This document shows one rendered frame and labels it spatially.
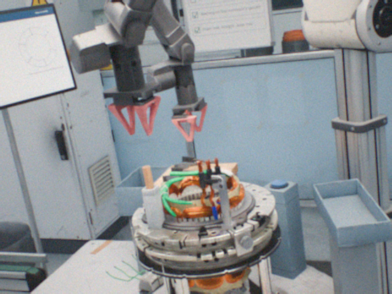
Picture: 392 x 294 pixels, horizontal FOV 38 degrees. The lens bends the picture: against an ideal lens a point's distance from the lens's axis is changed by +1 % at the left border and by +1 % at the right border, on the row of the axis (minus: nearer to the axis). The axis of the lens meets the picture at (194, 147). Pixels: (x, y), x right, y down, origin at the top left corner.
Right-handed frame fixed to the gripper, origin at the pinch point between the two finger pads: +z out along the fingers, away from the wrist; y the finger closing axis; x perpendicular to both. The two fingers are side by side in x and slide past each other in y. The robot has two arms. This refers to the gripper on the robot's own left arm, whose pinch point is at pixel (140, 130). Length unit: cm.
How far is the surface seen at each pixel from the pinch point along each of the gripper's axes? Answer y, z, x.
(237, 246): 19.3, 23.3, -1.4
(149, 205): 0.7, 15.5, -2.8
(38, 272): -67, 59, 20
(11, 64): -93, -1, 54
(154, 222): 1.2, 19.4, -2.9
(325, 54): -35, 42, 228
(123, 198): -27.7, 29.5, 22.1
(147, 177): 0.9, 9.5, -1.7
